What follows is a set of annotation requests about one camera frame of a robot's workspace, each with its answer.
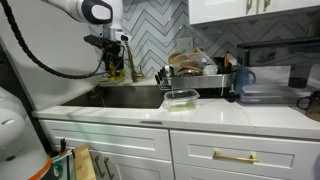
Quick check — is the bronze cabinet door handle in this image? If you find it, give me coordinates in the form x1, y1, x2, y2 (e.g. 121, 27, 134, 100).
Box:
103, 156, 115, 180
94, 154, 106, 179

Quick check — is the wooden plate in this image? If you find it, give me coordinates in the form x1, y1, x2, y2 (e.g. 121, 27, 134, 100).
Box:
168, 47, 206, 68

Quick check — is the blue pitcher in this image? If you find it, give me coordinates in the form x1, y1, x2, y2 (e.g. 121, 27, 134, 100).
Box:
234, 64, 257, 95

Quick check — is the white upper cabinet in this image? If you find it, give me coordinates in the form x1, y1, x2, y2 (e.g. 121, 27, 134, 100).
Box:
188, 0, 320, 26

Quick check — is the orange handled utensil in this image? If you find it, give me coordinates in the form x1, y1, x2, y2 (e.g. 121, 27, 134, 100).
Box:
223, 51, 231, 68

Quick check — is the gold drawer handle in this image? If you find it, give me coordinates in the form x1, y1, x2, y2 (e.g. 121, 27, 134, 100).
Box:
213, 150, 260, 164

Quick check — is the steel dish rack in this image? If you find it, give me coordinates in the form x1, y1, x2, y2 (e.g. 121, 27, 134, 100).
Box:
154, 71, 233, 91

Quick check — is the wooden cutting board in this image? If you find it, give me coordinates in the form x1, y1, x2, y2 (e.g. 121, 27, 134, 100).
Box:
72, 144, 98, 180

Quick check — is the black countertop appliance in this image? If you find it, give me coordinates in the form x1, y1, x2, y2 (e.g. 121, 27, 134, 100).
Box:
236, 36, 320, 89

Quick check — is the clear plastic bowl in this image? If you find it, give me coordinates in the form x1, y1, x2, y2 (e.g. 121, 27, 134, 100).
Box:
173, 51, 218, 76

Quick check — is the stainless steel sink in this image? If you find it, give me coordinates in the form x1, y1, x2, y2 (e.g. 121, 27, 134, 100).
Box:
61, 84, 214, 110

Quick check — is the teal stand frame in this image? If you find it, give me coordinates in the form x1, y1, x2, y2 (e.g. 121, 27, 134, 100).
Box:
51, 149, 76, 180

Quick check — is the dark glass mug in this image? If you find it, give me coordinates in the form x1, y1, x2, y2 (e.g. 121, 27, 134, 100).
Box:
296, 90, 320, 122

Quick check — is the baby bottle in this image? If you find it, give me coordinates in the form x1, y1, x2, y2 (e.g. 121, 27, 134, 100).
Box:
163, 64, 173, 79

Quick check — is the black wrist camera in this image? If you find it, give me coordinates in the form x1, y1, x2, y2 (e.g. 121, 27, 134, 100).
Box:
83, 34, 116, 50

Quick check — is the white cup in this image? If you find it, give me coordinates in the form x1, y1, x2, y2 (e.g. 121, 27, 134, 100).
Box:
203, 64, 218, 76

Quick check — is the green spoon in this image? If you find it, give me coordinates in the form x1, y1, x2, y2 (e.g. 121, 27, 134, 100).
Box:
168, 101, 197, 111

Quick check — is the dark counter edge label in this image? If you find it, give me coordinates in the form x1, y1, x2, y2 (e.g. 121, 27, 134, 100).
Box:
139, 120, 163, 126

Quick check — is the white drawer with gold handle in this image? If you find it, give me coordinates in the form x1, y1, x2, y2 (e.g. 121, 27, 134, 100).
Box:
169, 129, 320, 180

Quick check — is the clear plastic lunchbox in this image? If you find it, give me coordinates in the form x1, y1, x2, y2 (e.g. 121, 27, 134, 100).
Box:
162, 88, 201, 113

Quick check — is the white wall outlet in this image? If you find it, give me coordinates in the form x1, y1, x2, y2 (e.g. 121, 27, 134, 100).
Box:
175, 36, 194, 54

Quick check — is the black corrugated cable conduit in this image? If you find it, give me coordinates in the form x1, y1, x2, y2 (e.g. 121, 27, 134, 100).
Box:
0, 0, 111, 80

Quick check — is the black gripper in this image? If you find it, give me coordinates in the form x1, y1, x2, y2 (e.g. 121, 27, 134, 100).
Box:
101, 40, 125, 76

